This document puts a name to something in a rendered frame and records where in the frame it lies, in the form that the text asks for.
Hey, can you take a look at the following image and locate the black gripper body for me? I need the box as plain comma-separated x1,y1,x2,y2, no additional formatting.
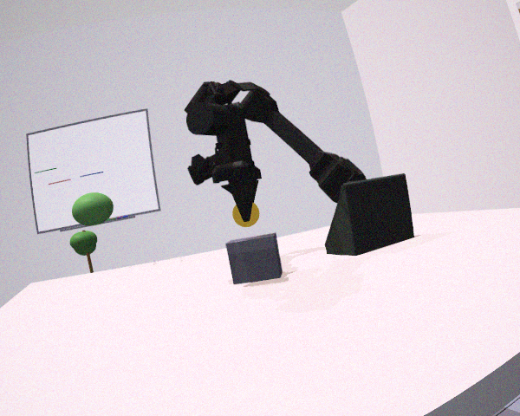
211,133,262,184

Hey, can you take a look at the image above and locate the thin gold coin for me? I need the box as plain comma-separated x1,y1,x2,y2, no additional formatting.
232,203,259,227

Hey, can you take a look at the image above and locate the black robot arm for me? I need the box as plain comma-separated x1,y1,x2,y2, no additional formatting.
184,80,366,203

